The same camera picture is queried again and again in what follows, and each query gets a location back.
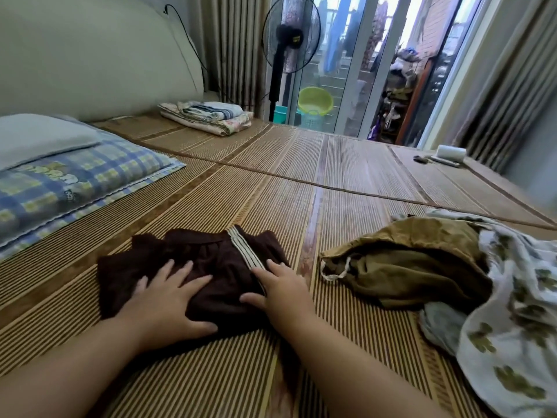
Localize black standing fan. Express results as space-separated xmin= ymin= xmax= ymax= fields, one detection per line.
xmin=262 ymin=0 xmax=323 ymax=126

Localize white paper roll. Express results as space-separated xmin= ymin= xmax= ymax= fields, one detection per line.
xmin=435 ymin=144 xmax=468 ymax=164

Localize person's right forearm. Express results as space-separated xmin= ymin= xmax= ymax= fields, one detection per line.
xmin=278 ymin=313 xmax=454 ymax=418

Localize person's left hand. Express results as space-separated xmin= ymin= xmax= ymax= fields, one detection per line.
xmin=117 ymin=259 xmax=219 ymax=352

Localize beige patterned curtain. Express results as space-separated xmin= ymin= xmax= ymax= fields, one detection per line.
xmin=457 ymin=0 xmax=557 ymax=176
xmin=196 ymin=0 xmax=285 ymax=124

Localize sliding glass balcony door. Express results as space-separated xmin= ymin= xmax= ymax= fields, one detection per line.
xmin=278 ymin=0 xmax=489 ymax=150

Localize yellow green basin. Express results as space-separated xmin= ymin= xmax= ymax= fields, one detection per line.
xmin=298 ymin=87 xmax=335 ymax=117

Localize olive tan shorts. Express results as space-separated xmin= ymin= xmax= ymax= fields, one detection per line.
xmin=319 ymin=215 xmax=494 ymax=312

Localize cluttered balcony shelf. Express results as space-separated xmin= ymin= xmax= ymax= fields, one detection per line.
xmin=370 ymin=48 xmax=446 ymax=145

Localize dark brown shorts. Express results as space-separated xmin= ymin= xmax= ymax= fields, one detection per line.
xmin=96 ymin=224 xmax=289 ymax=337

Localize folded striped blanket stack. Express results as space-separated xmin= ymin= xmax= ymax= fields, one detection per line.
xmin=157 ymin=100 xmax=255 ymax=138

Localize blue plaid pillow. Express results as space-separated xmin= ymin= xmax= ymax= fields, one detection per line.
xmin=0 ymin=139 xmax=187 ymax=263

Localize white bear print garment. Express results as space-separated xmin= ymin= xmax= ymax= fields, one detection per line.
xmin=396 ymin=208 xmax=557 ymax=418

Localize person's right hand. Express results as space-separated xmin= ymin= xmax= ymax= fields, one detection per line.
xmin=239 ymin=259 xmax=316 ymax=341

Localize bamboo bed mat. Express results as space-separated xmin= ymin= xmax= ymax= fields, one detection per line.
xmin=0 ymin=113 xmax=557 ymax=418

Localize cream padded headboard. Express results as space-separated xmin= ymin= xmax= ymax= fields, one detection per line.
xmin=0 ymin=0 xmax=207 ymax=124

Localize black cable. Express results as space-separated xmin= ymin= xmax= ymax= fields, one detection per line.
xmin=162 ymin=4 xmax=215 ymax=93

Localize person's left forearm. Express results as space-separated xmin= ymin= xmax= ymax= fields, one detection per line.
xmin=0 ymin=319 xmax=154 ymax=418

